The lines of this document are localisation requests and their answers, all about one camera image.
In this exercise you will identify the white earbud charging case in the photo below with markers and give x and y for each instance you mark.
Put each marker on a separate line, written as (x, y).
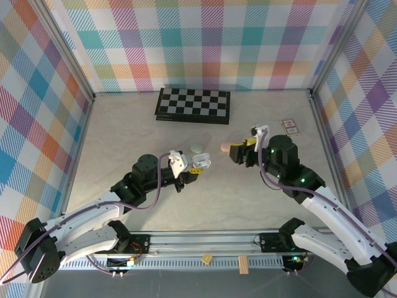
(202, 160)

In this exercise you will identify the pink earbud charging case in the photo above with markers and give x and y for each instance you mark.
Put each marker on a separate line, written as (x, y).
(225, 146)

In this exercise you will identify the green earbud charging case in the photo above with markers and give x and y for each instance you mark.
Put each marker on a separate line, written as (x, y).
(196, 148)

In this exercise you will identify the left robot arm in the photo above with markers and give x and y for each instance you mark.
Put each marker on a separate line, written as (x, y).
(77, 217)

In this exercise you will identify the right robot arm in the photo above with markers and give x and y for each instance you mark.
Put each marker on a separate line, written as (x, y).
(328, 214)

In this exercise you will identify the playing card box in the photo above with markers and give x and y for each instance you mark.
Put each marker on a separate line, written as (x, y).
(290, 128)

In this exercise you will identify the black and white chessboard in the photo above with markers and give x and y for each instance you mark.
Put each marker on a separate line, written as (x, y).
(192, 104)

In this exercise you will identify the small yellow tag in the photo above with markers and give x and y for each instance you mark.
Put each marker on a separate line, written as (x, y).
(206, 259)

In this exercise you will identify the black controller board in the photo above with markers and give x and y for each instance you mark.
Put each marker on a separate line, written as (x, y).
(119, 264)
(293, 264)

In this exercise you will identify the small wooden block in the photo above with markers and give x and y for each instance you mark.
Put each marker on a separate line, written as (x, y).
(243, 264)

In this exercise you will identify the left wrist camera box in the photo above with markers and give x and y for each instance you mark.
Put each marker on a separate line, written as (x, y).
(178, 163)

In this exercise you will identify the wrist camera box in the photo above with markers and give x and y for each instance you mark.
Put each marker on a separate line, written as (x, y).
(260, 136)
(178, 163)

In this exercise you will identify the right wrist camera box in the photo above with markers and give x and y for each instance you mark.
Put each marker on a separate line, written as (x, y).
(260, 136)

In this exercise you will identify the aluminium side rail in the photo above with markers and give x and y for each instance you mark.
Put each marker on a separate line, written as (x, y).
(322, 130)
(83, 124)

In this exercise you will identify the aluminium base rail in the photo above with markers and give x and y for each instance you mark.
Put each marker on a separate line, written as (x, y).
(201, 242)

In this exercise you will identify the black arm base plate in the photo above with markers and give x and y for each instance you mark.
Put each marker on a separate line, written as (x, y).
(136, 243)
(273, 242)

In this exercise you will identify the aluminium frame post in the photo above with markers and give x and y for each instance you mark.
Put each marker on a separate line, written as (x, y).
(338, 46)
(65, 54)

